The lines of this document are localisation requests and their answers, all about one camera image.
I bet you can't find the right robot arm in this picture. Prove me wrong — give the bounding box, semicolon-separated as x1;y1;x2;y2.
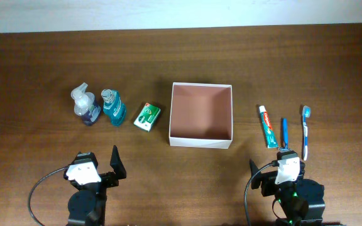
244;150;326;226

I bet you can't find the clear foaming soap pump bottle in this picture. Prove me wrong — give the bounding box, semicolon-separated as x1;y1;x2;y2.
70;82;101;126

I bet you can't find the white open cardboard box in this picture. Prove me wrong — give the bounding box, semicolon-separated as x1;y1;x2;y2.
168;82;233;149

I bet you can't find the green white soap box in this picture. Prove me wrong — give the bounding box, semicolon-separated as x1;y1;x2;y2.
134;103;161;132

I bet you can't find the green red toothpaste tube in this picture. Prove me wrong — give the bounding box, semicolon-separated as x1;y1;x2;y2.
259;105;278;148

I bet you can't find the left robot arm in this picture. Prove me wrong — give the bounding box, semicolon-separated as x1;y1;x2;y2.
63;146;126;226

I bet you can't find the blue white toothbrush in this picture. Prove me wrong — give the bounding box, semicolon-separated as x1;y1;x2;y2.
302;105;311;161

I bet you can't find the blue disposable razor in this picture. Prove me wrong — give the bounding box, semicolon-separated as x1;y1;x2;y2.
279;118;292;153

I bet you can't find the teal mouthwash bottle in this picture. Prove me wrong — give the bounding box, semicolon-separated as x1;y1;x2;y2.
101;89;126;126

